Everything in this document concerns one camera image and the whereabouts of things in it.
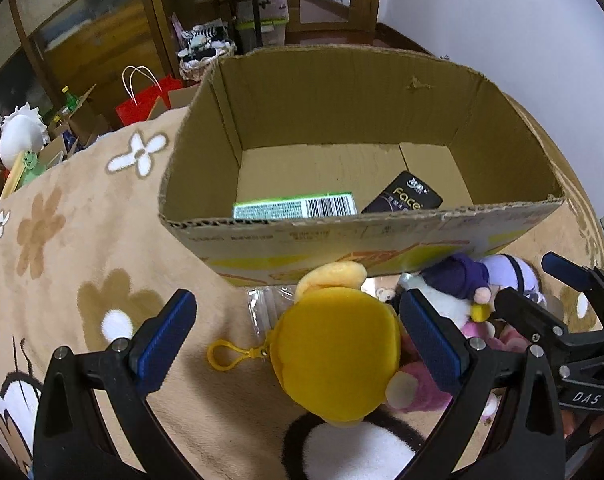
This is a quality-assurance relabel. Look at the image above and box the pink bear plush toy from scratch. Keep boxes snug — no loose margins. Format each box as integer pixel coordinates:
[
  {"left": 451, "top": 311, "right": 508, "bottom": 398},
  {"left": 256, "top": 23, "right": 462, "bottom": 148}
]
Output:
[{"left": 384, "top": 317, "right": 530, "bottom": 428}]

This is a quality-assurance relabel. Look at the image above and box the wooden wardrobe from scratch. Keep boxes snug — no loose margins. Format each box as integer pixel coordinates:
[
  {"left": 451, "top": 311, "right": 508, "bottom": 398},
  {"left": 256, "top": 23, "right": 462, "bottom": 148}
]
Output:
[{"left": 7, "top": 0, "right": 183, "bottom": 131}]

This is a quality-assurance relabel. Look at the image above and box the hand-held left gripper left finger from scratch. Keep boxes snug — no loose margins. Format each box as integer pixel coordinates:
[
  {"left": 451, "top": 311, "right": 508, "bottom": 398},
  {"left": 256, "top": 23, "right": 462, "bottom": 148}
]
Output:
[{"left": 32, "top": 288, "right": 199, "bottom": 480}]

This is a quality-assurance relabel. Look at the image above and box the white spiky plush head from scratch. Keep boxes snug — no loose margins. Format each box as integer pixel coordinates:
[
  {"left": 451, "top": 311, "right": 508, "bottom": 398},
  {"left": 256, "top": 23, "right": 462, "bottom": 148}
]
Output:
[{"left": 0, "top": 102, "right": 50, "bottom": 166}]

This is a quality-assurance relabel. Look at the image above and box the white plush with purple hat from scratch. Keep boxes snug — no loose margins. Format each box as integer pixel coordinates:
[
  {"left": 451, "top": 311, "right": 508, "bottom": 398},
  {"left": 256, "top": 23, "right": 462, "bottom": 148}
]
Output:
[{"left": 399, "top": 252, "right": 497, "bottom": 331}]

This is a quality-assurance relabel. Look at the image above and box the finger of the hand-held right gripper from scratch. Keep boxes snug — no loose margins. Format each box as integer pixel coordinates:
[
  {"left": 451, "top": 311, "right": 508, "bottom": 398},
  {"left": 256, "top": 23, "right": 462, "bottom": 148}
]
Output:
[
  {"left": 540, "top": 251, "right": 604, "bottom": 331},
  {"left": 494, "top": 286, "right": 604, "bottom": 358}
]

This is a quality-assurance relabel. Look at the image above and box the open cardboard box with bottles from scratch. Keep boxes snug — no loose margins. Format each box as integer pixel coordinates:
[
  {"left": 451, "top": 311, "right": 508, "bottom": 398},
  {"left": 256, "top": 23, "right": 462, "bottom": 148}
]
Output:
[{"left": 47, "top": 85, "right": 110, "bottom": 161}]

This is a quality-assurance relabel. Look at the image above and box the flat cardboard box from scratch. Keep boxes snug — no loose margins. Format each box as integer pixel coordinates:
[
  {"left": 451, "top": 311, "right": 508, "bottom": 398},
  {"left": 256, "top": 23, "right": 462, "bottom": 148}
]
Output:
[{"left": 149, "top": 87, "right": 200, "bottom": 121}]

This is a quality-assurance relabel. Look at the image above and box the green frog toy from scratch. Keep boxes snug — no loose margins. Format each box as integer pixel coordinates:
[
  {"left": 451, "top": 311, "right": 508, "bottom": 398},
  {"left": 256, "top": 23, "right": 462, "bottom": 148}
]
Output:
[{"left": 0, "top": 150, "right": 48, "bottom": 201}]

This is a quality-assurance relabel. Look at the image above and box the lavender plush toy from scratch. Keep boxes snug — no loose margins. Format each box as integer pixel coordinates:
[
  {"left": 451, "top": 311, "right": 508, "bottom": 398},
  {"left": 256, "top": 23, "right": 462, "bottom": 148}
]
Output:
[{"left": 482, "top": 254, "right": 547, "bottom": 311}]

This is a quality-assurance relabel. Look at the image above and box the brown cardboard box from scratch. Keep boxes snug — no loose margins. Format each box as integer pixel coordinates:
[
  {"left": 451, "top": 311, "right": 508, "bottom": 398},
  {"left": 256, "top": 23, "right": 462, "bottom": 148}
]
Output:
[{"left": 158, "top": 45, "right": 566, "bottom": 288}]

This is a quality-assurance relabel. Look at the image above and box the green lidded storage bin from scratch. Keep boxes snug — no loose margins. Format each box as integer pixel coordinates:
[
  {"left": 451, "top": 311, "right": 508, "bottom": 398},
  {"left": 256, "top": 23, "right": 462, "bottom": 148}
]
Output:
[{"left": 234, "top": 0, "right": 289, "bottom": 46}]

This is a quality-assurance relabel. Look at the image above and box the zebra striped cloth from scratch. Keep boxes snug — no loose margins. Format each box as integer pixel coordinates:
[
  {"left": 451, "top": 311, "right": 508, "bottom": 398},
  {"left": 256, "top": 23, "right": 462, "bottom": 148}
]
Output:
[{"left": 182, "top": 22, "right": 235, "bottom": 58}]

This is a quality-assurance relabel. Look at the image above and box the clear plastic bag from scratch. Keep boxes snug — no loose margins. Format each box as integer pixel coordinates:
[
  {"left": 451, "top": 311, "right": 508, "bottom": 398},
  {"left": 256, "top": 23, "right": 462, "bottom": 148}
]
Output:
[{"left": 244, "top": 284, "right": 303, "bottom": 346}]

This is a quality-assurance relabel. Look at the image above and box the yellow plush toy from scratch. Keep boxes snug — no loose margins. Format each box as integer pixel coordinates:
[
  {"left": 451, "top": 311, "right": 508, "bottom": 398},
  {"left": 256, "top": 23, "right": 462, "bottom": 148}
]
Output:
[{"left": 207, "top": 259, "right": 400, "bottom": 428}]

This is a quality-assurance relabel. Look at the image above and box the small wooden table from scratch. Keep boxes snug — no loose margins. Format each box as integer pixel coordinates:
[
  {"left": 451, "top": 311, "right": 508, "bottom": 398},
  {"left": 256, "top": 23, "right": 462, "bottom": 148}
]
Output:
[{"left": 197, "top": 0, "right": 287, "bottom": 53}]

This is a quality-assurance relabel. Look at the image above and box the green carton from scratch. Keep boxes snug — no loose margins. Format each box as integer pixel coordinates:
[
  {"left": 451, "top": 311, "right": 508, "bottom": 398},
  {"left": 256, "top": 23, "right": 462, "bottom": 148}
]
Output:
[{"left": 232, "top": 191, "right": 359, "bottom": 221}]

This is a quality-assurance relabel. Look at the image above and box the beige flower blanket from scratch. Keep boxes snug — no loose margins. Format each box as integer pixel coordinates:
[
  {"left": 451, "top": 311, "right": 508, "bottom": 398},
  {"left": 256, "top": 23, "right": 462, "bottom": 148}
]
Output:
[{"left": 0, "top": 95, "right": 604, "bottom": 480}]

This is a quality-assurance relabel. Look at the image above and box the red paper bag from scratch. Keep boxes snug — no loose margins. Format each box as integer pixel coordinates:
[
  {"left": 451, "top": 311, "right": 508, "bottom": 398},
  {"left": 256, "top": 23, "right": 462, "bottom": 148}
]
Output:
[{"left": 114, "top": 66, "right": 185, "bottom": 127}]

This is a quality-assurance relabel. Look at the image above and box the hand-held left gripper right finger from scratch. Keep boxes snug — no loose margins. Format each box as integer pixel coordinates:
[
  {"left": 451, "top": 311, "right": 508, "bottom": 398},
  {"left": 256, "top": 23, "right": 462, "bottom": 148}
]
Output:
[{"left": 398, "top": 290, "right": 567, "bottom": 480}]

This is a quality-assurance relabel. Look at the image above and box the cream plush toy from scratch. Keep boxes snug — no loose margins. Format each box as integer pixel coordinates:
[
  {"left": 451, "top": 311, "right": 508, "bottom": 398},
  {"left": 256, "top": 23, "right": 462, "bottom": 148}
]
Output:
[{"left": 374, "top": 285, "right": 403, "bottom": 306}]

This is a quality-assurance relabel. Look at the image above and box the black packet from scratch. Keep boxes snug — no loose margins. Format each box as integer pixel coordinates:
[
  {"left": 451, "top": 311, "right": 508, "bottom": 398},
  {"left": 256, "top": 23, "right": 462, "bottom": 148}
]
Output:
[{"left": 361, "top": 171, "right": 443, "bottom": 214}]

